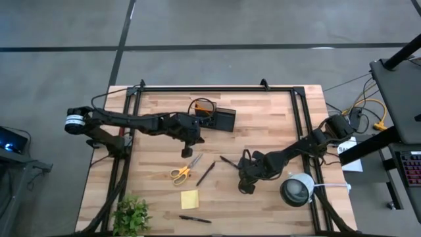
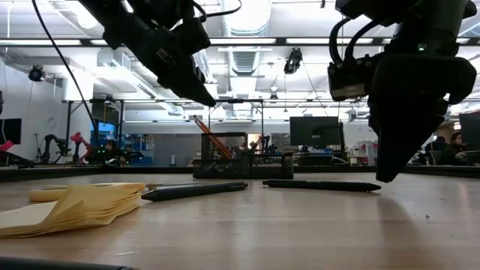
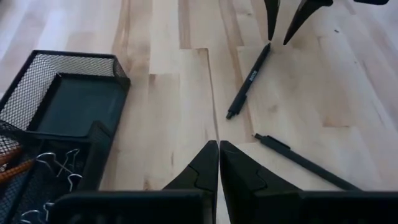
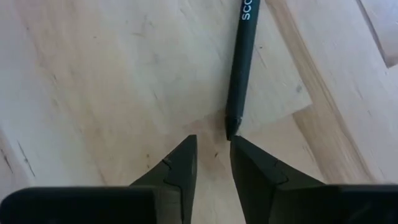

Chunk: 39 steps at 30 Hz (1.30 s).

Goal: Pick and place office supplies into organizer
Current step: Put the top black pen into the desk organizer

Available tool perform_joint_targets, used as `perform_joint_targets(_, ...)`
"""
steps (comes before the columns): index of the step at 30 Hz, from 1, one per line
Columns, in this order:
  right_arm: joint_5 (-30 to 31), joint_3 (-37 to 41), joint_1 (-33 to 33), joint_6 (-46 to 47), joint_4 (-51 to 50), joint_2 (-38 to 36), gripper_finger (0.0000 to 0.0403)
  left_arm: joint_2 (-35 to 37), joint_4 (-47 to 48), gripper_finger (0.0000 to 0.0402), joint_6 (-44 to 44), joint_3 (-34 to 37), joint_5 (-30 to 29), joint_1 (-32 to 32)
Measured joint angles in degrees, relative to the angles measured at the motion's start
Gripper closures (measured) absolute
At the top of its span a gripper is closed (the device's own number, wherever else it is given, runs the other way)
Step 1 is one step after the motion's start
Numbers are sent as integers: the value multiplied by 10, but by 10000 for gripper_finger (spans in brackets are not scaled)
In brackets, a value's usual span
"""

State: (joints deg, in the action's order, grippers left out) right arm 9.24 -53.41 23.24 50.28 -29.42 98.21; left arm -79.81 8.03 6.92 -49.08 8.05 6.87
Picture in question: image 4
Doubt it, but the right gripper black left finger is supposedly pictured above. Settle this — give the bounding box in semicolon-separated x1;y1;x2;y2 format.
129;134;198;224

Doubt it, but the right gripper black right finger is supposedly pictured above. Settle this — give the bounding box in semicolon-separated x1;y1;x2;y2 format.
229;135;326;224

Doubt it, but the black marker with white print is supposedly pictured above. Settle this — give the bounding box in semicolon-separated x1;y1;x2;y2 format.
224;0;262;142

